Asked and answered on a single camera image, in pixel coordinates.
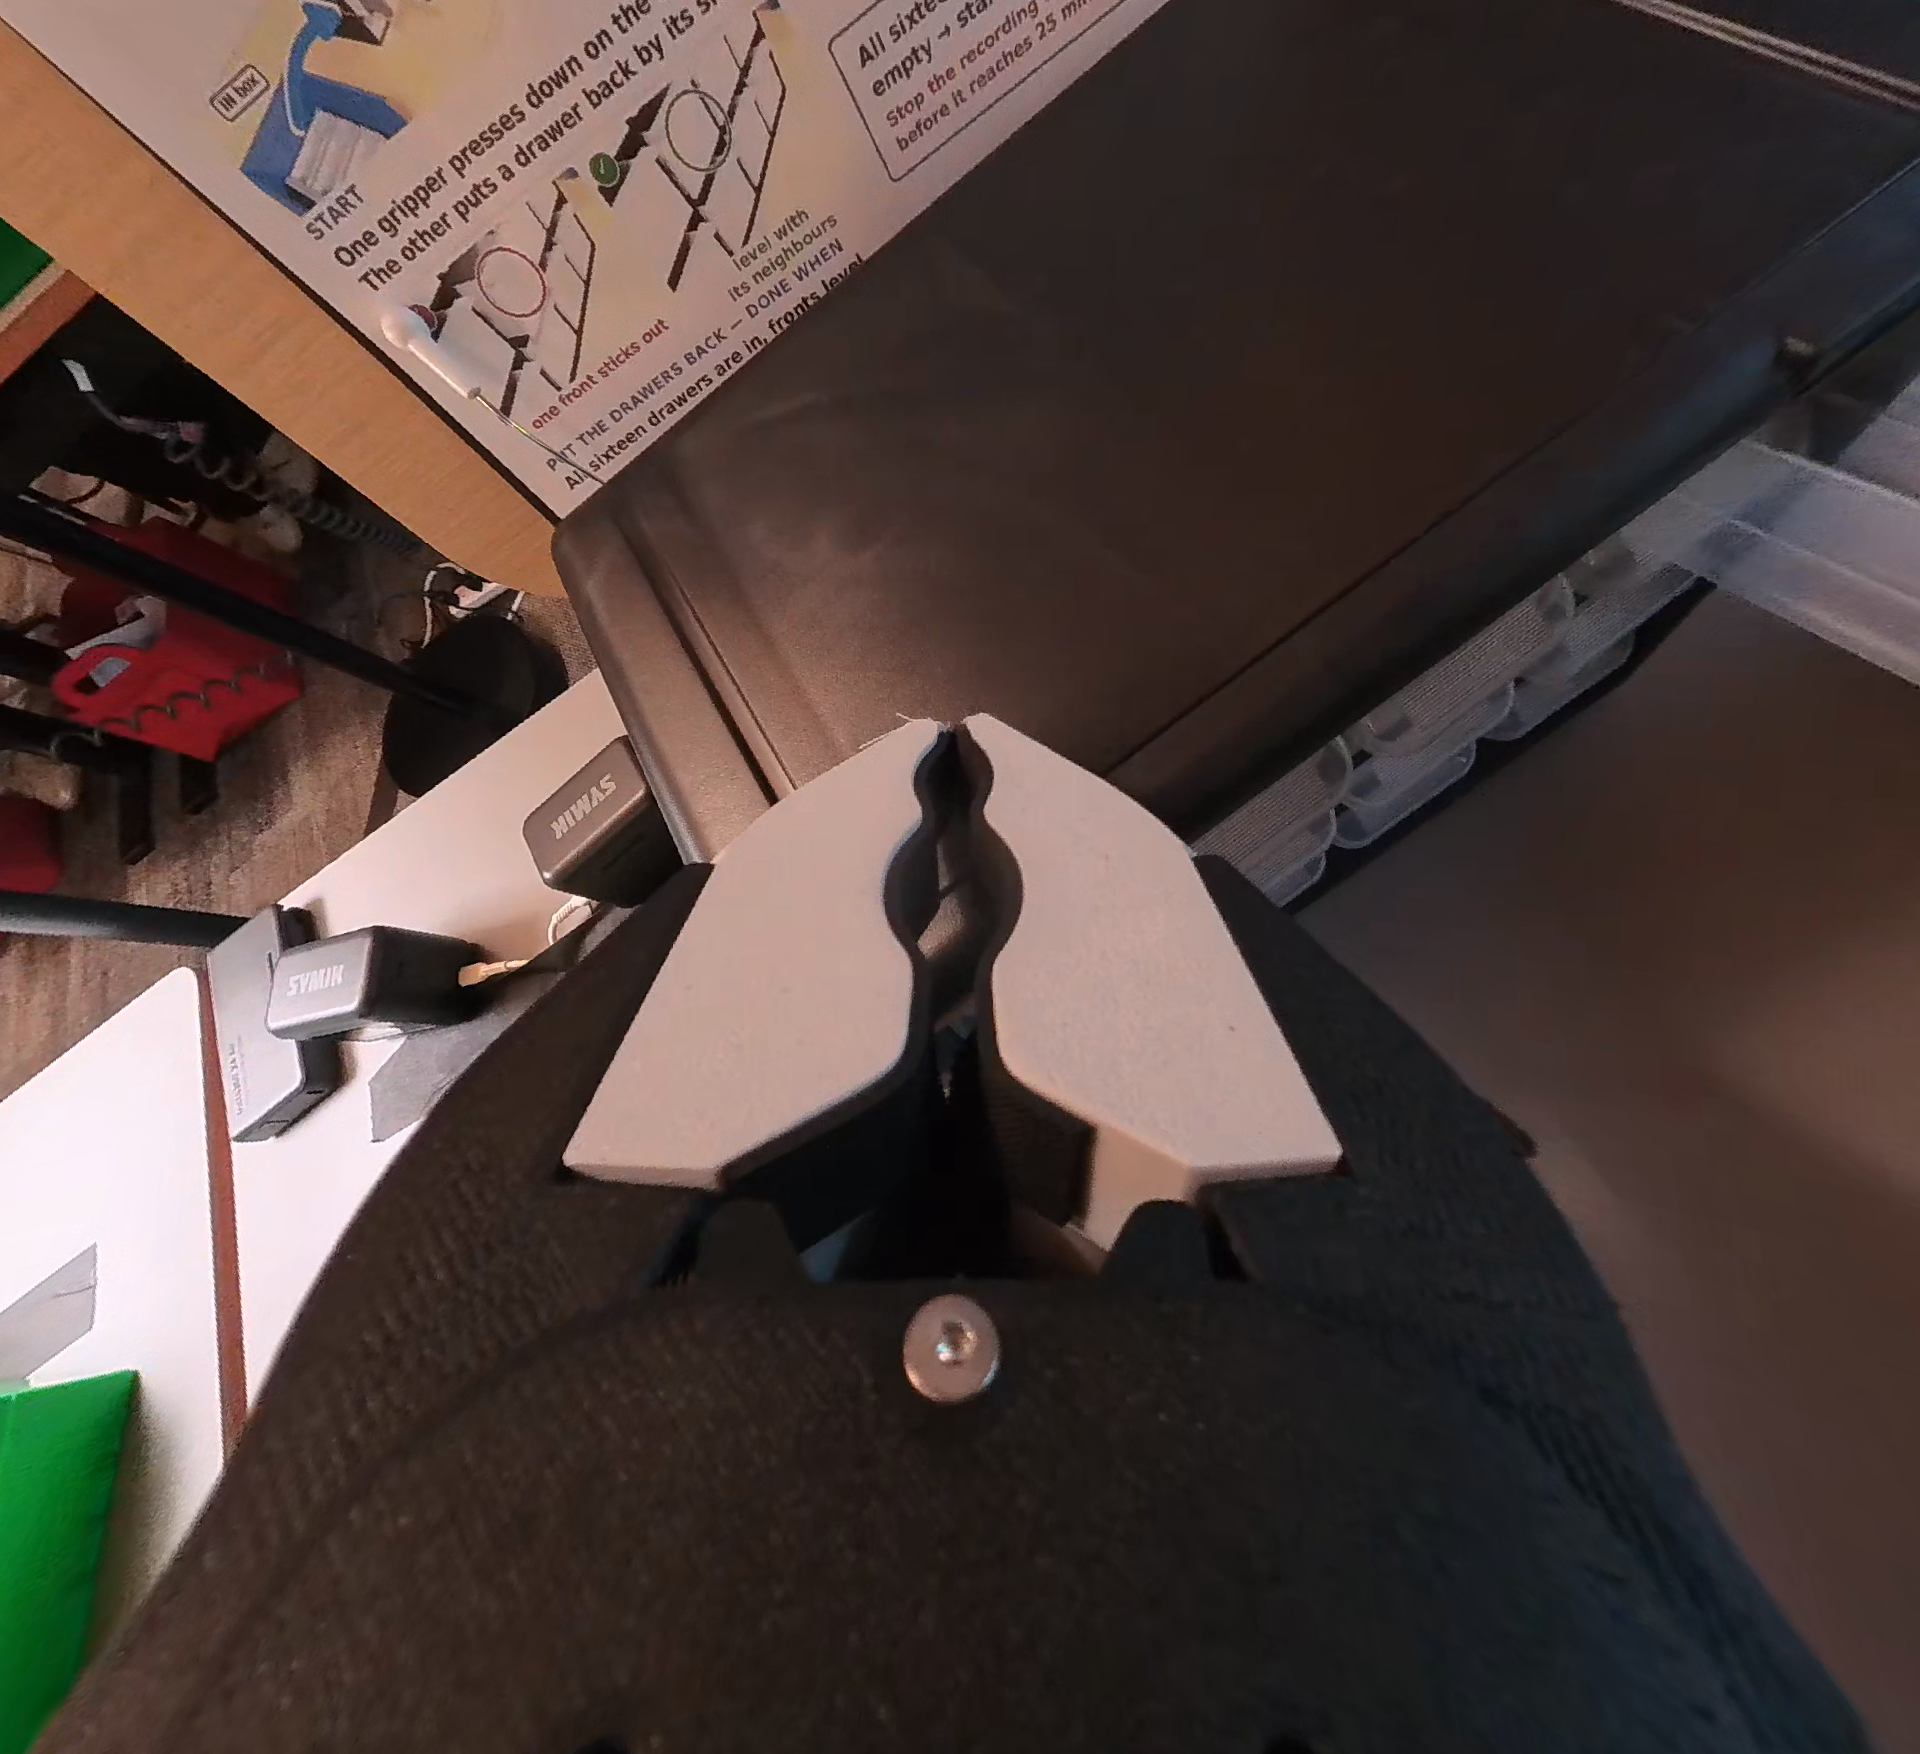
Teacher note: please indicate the grey power bank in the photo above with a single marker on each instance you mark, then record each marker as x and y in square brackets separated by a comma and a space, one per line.
[255, 1050]

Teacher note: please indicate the black charger block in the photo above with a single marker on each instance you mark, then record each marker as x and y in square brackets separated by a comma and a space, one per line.
[367, 983]
[600, 818]

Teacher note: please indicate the white instruction poster board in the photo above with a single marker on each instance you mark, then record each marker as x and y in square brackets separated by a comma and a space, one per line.
[224, 286]

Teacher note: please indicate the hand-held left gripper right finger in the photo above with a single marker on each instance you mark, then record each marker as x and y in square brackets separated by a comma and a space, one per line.
[1156, 1004]

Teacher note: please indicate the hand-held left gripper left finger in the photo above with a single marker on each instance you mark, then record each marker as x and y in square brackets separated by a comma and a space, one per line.
[764, 974]

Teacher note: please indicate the red case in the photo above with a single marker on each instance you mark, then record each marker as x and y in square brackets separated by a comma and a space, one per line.
[26, 841]
[165, 690]

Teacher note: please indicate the rows of clear drawers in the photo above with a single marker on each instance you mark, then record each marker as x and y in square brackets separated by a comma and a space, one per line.
[1502, 690]

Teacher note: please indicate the black drawer cabinet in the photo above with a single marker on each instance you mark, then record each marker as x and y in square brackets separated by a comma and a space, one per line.
[1276, 359]

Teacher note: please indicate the black round stand base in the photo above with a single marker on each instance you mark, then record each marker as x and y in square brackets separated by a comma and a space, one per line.
[480, 718]

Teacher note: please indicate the white instruction poster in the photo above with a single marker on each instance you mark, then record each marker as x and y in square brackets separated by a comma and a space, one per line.
[677, 60]

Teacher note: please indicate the white poster clip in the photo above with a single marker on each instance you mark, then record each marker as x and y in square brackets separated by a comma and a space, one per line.
[443, 352]

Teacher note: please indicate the green plastic bin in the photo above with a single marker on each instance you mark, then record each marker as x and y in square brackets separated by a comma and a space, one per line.
[62, 1559]

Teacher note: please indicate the grey tape piece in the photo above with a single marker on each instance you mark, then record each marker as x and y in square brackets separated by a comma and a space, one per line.
[44, 1311]

